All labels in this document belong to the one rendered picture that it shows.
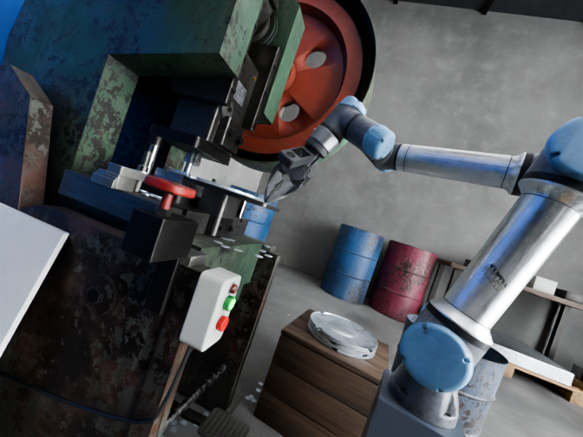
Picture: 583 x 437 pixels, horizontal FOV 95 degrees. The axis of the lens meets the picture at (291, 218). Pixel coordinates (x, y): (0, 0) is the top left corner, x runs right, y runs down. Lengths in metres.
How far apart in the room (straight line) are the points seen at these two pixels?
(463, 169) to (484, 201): 3.61
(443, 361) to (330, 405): 0.63
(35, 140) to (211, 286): 0.58
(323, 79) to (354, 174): 2.95
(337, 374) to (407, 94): 4.03
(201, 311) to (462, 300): 0.46
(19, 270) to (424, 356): 0.80
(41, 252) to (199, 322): 0.38
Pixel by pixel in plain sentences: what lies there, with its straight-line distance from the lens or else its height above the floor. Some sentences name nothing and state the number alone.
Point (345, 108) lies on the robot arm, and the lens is 0.76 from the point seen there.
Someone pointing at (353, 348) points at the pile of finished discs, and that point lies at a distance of 1.11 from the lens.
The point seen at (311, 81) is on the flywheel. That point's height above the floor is 1.33.
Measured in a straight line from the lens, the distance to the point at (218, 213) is 0.75.
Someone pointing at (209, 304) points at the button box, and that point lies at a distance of 0.51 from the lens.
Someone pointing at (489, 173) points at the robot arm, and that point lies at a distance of 0.76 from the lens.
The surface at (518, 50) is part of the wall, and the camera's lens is 5.18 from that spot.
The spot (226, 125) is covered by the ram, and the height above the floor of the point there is 0.95.
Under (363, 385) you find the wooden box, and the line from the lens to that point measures 1.08.
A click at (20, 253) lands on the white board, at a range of 0.79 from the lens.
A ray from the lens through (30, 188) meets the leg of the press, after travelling 0.88.
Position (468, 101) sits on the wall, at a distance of 4.68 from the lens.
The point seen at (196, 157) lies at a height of 0.84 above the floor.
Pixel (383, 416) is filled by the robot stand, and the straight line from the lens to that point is 0.75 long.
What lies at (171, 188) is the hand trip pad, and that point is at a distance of 0.44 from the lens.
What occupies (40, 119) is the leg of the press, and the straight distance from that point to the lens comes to 0.91.
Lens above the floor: 0.77
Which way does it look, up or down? 1 degrees down
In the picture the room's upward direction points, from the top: 19 degrees clockwise
